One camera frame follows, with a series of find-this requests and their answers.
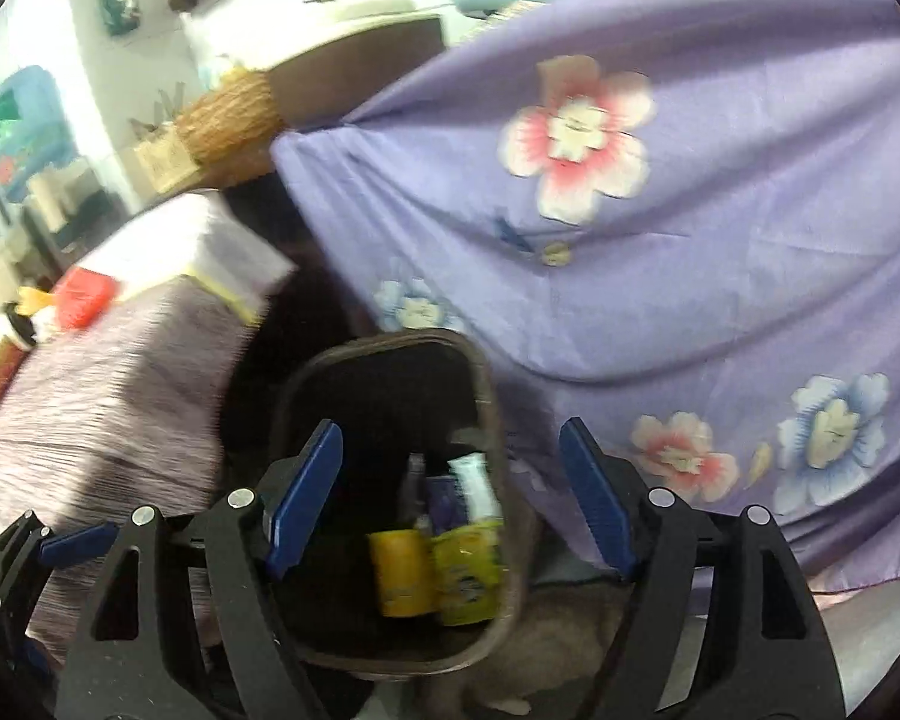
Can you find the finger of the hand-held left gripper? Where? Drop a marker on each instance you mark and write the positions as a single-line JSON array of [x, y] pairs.
[[79, 544]]

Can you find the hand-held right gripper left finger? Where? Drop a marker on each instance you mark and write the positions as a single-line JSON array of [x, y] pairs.
[[307, 499]]

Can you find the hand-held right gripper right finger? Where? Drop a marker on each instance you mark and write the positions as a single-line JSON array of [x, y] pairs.
[[596, 502]]

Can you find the brown plastic waste bin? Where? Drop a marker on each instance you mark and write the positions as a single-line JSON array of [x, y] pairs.
[[330, 390]]

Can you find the yellow cylindrical can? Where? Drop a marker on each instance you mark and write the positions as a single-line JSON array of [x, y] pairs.
[[401, 574]]

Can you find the white tube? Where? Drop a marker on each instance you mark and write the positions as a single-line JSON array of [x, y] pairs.
[[476, 487]]

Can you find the lime yellow wrapper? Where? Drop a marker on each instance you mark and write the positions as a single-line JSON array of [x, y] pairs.
[[469, 577]]

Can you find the red paper cup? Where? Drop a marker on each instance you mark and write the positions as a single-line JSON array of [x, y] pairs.
[[0, 371]]

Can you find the red yellow snack wrapper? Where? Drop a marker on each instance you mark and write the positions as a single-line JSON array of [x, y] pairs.
[[86, 300]]

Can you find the purple striped tablecloth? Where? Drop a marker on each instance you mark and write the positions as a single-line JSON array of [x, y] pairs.
[[120, 405]]

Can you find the purple floral sheet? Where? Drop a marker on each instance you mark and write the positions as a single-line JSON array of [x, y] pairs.
[[720, 277]]

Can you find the beige paper cup stack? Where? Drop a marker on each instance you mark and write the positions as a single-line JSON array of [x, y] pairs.
[[45, 202]]

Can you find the grey water dispenser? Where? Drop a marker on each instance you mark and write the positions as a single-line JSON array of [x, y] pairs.
[[94, 199]]

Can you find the beige chopstick holder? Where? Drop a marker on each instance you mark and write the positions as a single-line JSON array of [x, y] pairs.
[[165, 161]]

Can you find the woven wicker basin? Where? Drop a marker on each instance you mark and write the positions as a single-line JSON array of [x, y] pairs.
[[225, 120]]

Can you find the bundle of dark chopsticks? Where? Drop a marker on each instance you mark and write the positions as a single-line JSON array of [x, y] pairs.
[[166, 109]]

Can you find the blue water jug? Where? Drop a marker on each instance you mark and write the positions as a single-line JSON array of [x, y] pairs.
[[26, 127]]

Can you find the brown rice cooker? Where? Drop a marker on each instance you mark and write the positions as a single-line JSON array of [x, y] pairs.
[[375, 60]]

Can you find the paisley cloth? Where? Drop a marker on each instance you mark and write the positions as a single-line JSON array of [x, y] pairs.
[[517, 11]]

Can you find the green wall packet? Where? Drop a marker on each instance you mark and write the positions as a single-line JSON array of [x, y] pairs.
[[120, 7]]

